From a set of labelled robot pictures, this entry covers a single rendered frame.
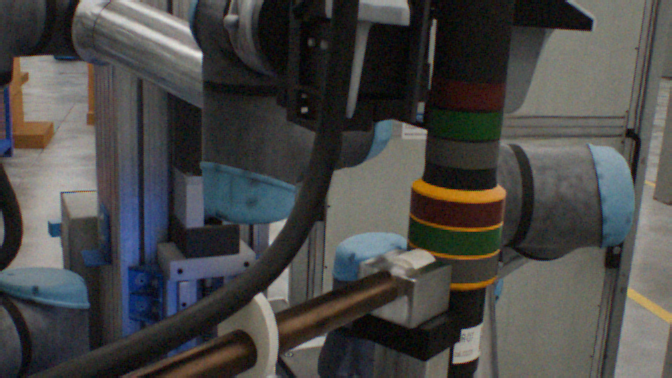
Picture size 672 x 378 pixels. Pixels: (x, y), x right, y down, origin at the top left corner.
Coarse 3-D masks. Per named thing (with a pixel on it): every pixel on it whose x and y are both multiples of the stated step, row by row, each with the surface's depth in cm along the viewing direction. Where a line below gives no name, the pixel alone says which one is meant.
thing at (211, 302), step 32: (352, 0) 26; (352, 32) 26; (352, 64) 26; (320, 128) 27; (320, 160) 26; (320, 192) 26; (288, 224) 26; (288, 256) 26; (224, 288) 24; (256, 288) 25; (160, 320) 23; (192, 320) 23; (224, 320) 26; (256, 320) 25; (96, 352) 21; (128, 352) 21; (160, 352) 22
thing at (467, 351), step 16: (448, 304) 35; (464, 304) 35; (480, 304) 35; (464, 320) 35; (480, 320) 36; (464, 336) 35; (480, 336) 36; (464, 352) 35; (448, 368) 35; (464, 368) 36
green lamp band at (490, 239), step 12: (408, 228) 36; (420, 228) 34; (432, 228) 34; (444, 228) 33; (492, 228) 34; (420, 240) 34; (432, 240) 34; (444, 240) 34; (456, 240) 33; (468, 240) 33; (480, 240) 34; (492, 240) 34; (444, 252) 34; (456, 252) 34; (468, 252) 34; (480, 252) 34; (492, 252) 34
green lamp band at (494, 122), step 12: (432, 108) 34; (432, 120) 34; (444, 120) 33; (456, 120) 33; (468, 120) 33; (480, 120) 33; (492, 120) 33; (432, 132) 34; (444, 132) 33; (456, 132) 33; (468, 132) 33; (480, 132) 33; (492, 132) 33
